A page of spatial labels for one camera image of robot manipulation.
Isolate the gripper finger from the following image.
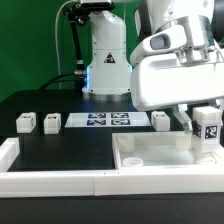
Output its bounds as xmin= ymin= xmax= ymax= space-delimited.
xmin=216 ymin=98 xmax=224 ymax=114
xmin=172 ymin=104 xmax=193 ymax=133

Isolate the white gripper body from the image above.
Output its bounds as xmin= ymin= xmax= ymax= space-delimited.
xmin=130 ymin=25 xmax=224 ymax=111

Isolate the white square table top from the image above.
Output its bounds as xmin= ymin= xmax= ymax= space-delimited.
xmin=112 ymin=131 xmax=224 ymax=174

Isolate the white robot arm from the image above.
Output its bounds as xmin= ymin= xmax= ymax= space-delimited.
xmin=81 ymin=0 xmax=224 ymax=132

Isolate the white U-shaped fence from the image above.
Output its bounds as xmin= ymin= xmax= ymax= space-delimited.
xmin=0 ymin=138 xmax=224 ymax=198

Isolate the white marker sheet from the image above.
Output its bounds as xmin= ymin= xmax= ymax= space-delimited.
xmin=65 ymin=112 xmax=151 ymax=128

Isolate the black cable bundle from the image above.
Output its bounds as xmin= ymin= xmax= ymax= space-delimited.
xmin=39 ymin=19 xmax=88 ymax=92

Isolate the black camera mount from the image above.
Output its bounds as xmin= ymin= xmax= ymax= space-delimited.
xmin=62 ymin=0 xmax=115 ymax=26

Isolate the white cable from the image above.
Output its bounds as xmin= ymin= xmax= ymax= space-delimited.
xmin=54 ymin=0 xmax=78 ymax=90

